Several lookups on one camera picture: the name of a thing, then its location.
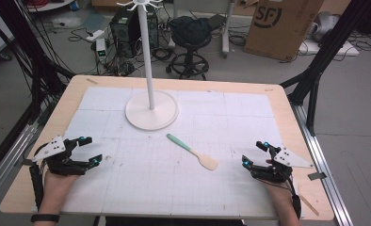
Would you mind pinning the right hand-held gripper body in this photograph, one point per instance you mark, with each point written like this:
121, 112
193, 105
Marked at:
284, 160

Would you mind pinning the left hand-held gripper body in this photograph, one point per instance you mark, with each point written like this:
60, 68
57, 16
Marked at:
53, 147

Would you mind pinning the white hook rack stand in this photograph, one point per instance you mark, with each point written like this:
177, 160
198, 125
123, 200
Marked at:
149, 114

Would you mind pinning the person's right hand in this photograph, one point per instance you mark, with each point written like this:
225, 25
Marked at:
277, 191

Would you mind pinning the person's left hand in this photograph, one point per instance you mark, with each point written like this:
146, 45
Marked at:
59, 188

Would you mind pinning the grey tape piece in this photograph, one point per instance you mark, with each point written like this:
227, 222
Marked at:
317, 176

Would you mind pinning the thin wooden stick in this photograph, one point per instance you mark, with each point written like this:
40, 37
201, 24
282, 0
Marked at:
309, 204

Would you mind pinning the wooden table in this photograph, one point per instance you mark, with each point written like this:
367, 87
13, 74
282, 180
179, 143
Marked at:
77, 82

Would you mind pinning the brown tape strip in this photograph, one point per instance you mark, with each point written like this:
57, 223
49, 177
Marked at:
92, 81

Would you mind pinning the white grid mat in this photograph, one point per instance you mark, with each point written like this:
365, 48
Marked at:
161, 182

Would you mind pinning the black wristband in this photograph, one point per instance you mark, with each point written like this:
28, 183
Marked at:
45, 218

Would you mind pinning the white device with green display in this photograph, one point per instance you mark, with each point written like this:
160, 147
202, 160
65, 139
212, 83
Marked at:
101, 50

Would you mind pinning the white power strip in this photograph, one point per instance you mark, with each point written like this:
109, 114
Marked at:
95, 35

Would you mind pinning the black computer tower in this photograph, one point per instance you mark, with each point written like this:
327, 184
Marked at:
125, 34

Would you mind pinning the black stool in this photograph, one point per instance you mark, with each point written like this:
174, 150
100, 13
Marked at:
188, 61

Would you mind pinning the white flat board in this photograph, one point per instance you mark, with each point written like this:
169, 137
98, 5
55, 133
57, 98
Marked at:
331, 49

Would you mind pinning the brown cardboard box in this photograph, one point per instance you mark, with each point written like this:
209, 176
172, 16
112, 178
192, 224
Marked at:
284, 28

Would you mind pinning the grey bag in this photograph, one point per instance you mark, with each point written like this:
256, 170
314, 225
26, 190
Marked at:
326, 23

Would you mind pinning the dark cloth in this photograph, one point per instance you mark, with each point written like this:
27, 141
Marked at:
190, 28

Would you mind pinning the round white table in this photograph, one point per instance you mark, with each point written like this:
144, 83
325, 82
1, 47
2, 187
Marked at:
48, 5

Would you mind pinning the aluminium rail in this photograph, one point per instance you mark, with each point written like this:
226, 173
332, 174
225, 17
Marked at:
321, 169
8, 157

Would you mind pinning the black metal frame stand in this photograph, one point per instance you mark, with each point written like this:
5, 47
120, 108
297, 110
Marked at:
325, 53
33, 56

